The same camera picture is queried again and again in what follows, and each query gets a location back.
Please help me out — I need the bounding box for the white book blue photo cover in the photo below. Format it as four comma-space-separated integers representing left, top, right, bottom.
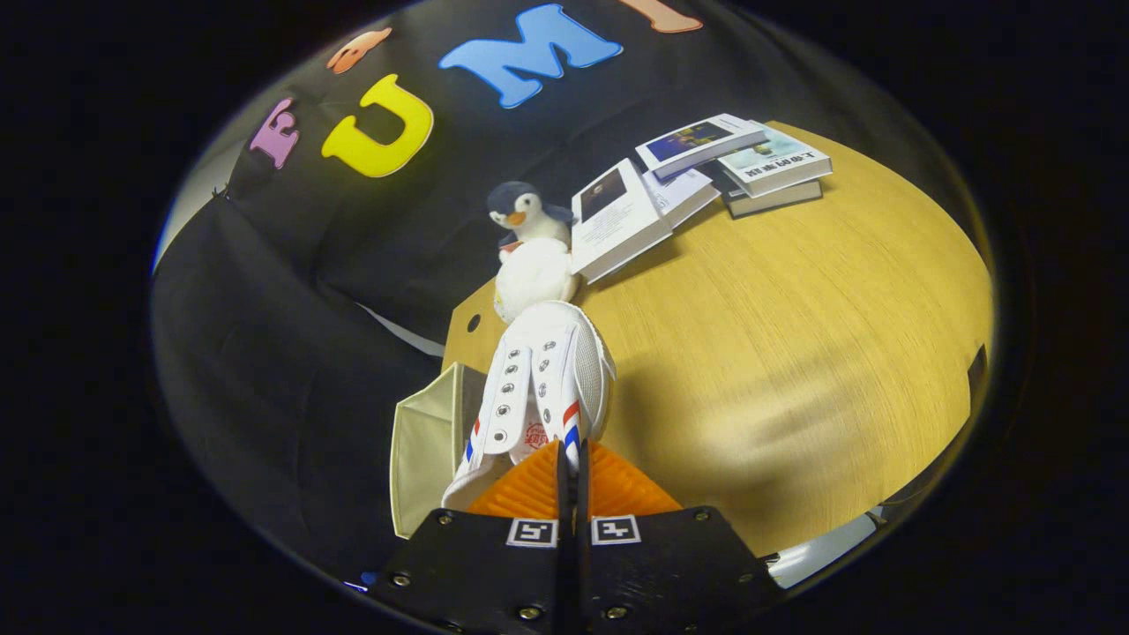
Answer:
635, 113, 769, 183

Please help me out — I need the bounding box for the penguin plush toy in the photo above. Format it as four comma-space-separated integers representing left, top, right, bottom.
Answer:
488, 181, 582, 325

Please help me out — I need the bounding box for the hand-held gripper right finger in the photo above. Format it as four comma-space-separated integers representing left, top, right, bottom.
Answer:
577, 439, 782, 635

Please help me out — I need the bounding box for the white book dark photo cover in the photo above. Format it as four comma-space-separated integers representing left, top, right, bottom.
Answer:
571, 158, 677, 285

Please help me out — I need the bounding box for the dark grey book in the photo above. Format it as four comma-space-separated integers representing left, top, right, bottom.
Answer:
722, 175, 824, 220

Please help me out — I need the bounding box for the grey fabric storage box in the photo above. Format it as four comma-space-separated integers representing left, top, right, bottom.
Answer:
390, 362, 488, 539

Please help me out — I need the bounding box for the thin white book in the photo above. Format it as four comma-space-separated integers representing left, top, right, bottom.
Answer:
642, 168, 722, 231

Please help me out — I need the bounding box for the white book pale green cover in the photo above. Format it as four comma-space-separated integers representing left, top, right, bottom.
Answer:
716, 123, 834, 200

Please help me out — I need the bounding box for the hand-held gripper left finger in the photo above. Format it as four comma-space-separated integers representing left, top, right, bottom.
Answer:
370, 441, 574, 635

